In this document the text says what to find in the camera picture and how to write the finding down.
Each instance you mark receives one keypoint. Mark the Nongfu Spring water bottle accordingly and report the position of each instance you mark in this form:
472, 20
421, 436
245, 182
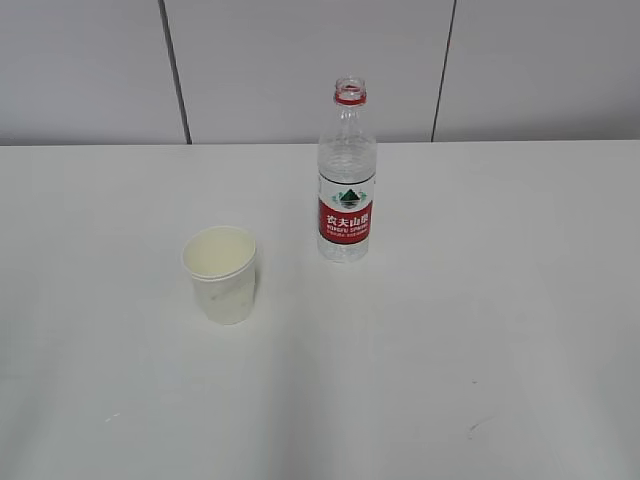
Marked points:
347, 163

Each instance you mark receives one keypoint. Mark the white paper cup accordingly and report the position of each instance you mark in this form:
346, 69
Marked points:
221, 262

